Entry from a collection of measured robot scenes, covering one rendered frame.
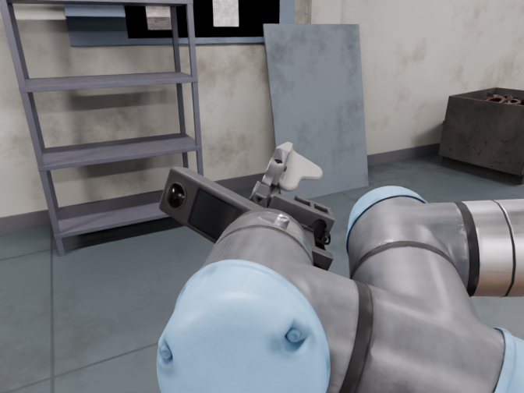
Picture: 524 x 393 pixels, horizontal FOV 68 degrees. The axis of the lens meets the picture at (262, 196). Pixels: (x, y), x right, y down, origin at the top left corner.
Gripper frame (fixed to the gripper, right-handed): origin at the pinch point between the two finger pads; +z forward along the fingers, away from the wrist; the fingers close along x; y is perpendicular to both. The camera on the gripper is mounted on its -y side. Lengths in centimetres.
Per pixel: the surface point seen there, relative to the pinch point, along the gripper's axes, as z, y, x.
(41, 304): 141, -91, -134
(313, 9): 307, -22, 99
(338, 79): 317, 21, 55
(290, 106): 291, -9, 18
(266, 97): 311, -32, 18
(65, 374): 97, -52, -129
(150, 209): 226, -75, -90
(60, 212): 216, -134, -115
